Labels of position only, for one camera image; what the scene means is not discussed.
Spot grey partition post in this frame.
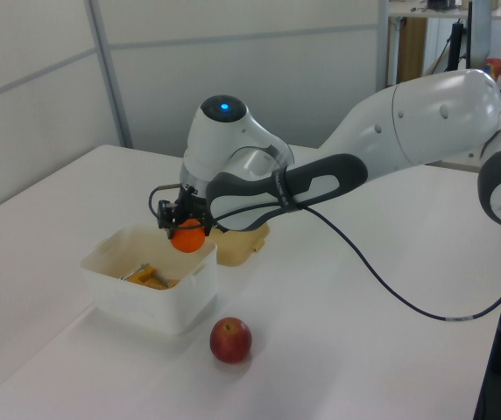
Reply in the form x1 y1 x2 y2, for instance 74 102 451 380
84 0 134 150

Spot orange toy clamp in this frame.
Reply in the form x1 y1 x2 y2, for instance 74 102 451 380
118 262 180 291

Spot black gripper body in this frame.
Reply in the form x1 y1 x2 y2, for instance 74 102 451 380
174 185 211 223

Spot red apple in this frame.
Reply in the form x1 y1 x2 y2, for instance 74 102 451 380
208 316 253 365

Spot black monitor stand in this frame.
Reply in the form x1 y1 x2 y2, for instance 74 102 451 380
444 18 469 74

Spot white plastic container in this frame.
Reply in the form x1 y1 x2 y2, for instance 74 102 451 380
79 220 219 337

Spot tan lid with black handle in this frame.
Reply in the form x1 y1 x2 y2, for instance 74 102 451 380
206 220 272 267

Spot orange fruit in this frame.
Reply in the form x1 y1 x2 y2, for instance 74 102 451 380
170 218 207 255

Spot grey metal post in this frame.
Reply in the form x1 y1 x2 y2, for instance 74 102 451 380
376 0 399 91

